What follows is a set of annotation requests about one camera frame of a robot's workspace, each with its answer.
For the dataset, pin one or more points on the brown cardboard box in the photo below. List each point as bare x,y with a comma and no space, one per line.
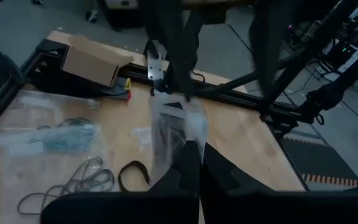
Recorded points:
89,67

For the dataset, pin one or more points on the black fin-shaped bracket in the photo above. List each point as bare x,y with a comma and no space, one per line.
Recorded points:
8,70

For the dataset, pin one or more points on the dark grey tool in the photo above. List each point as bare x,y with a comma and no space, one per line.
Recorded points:
115,88

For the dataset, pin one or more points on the wide black rubber bands bunch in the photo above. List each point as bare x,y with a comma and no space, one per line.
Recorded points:
132,163

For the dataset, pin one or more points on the silver mounting bracket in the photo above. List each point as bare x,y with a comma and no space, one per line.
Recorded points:
155,65

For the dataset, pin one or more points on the clear plastic zip bag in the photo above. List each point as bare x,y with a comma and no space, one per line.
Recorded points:
194,121
5,180
141,135
26,115

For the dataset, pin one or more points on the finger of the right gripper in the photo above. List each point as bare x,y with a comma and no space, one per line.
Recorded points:
202,34
172,37

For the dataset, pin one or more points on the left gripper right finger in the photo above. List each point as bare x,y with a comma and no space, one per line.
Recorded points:
222,183

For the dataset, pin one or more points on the striped-edge black floor mat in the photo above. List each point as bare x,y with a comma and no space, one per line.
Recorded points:
319,158

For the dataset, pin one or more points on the teal rubber bands bunch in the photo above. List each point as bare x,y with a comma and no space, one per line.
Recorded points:
70,140

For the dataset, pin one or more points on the thin dark rubber bands bunch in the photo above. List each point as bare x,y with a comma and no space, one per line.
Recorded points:
95,180

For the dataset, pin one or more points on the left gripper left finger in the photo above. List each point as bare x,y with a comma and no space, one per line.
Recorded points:
182,174

